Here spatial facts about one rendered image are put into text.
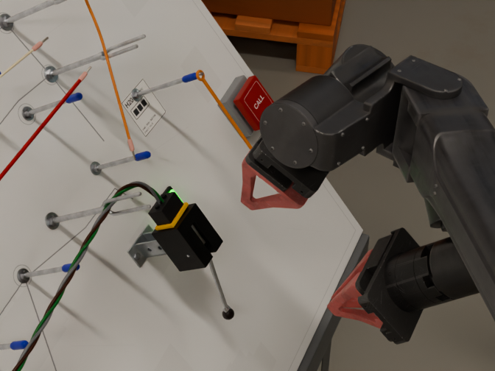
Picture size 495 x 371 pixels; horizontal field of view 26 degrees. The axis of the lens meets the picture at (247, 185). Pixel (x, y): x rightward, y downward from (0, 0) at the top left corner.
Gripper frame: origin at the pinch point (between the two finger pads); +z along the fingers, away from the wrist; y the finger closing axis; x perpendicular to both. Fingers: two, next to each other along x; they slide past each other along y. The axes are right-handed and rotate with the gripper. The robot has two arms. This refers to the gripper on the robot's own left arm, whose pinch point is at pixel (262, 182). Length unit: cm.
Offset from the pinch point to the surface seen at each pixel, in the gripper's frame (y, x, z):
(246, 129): -22.5, -2.7, 20.1
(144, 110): -11.9, -13.7, 16.6
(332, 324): -18.1, 23.0, 35.0
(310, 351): -11.1, 21.5, 33.1
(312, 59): -156, 9, 126
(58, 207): 5.7, -14.2, 16.4
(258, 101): -25.2, -3.7, 17.6
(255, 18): -155, -11, 126
